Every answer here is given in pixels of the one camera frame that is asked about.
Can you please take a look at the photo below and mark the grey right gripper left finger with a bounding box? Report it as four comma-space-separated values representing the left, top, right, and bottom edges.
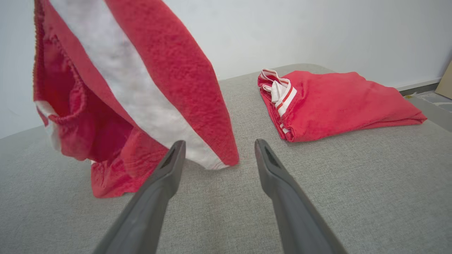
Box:
92, 140, 186, 254

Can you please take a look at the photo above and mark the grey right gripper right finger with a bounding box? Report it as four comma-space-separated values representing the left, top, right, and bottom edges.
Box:
254, 138, 349, 254

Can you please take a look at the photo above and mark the white wall skirting board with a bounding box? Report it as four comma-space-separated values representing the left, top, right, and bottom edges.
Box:
395, 78, 442, 96

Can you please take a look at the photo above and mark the brown cardboard piece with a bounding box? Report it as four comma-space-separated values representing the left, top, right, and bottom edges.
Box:
435, 60, 452, 100

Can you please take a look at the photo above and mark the red basketball shorts white stripe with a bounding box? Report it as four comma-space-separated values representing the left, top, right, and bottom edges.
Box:
33, 0, 240, 199

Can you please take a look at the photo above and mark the red basketball jersey top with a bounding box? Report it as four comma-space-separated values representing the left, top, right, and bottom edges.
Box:
258, 69, 428, 143

